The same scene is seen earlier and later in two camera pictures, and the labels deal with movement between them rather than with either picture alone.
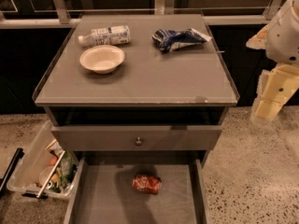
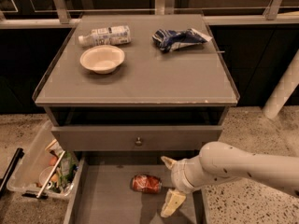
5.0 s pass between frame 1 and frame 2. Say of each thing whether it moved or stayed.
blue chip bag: stayed
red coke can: stayed
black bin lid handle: stayed
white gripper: moved
